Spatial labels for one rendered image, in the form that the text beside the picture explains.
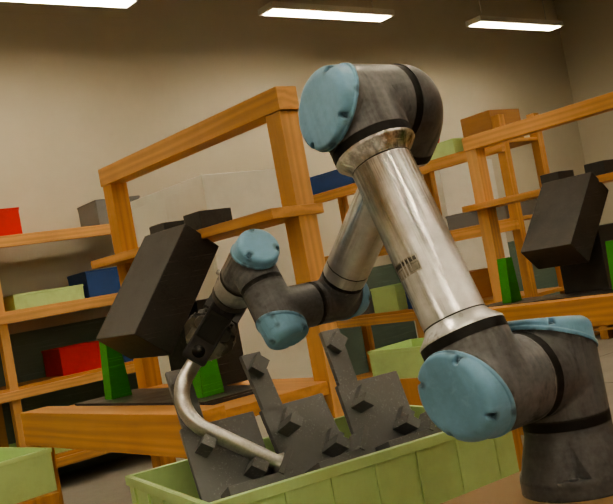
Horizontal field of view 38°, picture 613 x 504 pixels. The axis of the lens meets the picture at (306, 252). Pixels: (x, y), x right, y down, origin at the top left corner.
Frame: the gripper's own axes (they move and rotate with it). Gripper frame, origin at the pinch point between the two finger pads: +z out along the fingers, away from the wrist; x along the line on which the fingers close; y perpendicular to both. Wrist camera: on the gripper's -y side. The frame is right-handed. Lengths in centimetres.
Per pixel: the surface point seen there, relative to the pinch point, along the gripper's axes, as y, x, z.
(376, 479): -14.8, -36.6, -17.5
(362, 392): 11.7, -32.3, 0.8
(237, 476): -15.5, -17.6, 5.2
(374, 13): 665, 31, 368
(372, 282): 572, -114, 611
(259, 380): 3.0, -12.8, 2.2
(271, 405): -0.4, -17.1, 2.6
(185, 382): -7.0, -0.5, -0.4
